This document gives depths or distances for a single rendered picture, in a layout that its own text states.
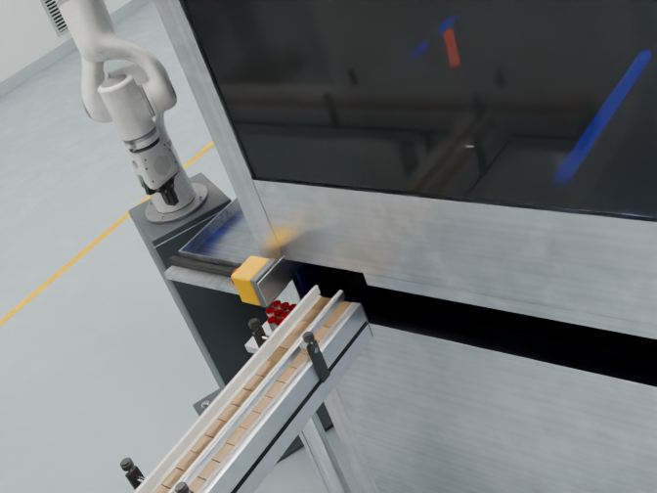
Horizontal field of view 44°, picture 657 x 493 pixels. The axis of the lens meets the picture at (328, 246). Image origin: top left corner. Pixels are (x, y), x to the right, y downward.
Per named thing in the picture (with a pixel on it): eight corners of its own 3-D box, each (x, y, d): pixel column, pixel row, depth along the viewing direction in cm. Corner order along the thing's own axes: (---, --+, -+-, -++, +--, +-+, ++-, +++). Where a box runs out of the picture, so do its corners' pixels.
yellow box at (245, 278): (287, 286, 170) (277, 258, 166) (267, 308, 166) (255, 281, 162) (261, 280, 174) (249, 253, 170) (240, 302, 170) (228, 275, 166)
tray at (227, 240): (347, 215, 200) (343, 203, 198) (286, 283, 185) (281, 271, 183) (245, 202, 221) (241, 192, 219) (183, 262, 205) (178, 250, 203)
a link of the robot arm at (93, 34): (125, -18, 189) (181, 106, 194) (60, 8, 187) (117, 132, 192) (122, -27, 180) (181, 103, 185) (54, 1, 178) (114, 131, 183)
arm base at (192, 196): (138, 208, 241) (111, 155, 231) (195, 178, 246) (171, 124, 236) (157, 232, 226) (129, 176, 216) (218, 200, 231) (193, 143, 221)
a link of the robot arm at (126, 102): (155, 116, 194) (119, 132, 193) (132, 66, 187) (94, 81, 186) (160, 128, 187) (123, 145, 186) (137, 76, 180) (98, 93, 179)
